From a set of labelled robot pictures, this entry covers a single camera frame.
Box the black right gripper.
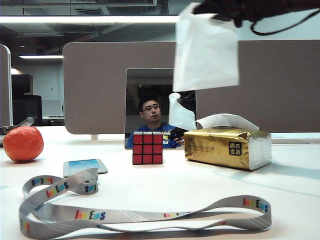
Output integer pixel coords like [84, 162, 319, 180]
[193, 0, 295, 28]

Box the white tissue sheet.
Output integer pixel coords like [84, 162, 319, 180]
[192, 113, 260, 133]
[172, 2, 240, 92]

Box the gold tissue pack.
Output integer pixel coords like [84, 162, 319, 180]
[183, 126, 272, 171]

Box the white-framed standing mirror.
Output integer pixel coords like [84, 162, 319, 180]
[124, 67, 198, 150]

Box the long ceiling light strip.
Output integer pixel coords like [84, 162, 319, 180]
[0, 15, 181, 24]

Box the grey flat divider base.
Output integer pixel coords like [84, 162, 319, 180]
[271, 138, 311, 146]

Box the brown desk divider panel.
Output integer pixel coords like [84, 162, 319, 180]
[62, 39, 320, 135]

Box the Rubik's cube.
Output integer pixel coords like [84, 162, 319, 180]
[132, 131, 164, 166]

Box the short ceiling light strip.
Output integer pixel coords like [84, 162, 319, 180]
[18, 55, 64, 60]

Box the black monitor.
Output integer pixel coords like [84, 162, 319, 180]
[11, 94, 43, 127]

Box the grey metal bar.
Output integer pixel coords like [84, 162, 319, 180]
[0, 116, 35, 136]

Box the brown white-edged divider panel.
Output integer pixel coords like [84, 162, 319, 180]
[0, 43, 13, 128]

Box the orange mandarin fruit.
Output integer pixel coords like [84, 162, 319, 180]
[2, 126, 45, 163]

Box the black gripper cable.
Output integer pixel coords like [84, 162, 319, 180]
[250, 8, 320, 36]

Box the grey printed lanyard strap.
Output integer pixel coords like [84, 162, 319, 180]
[18, 167, 273, 240]

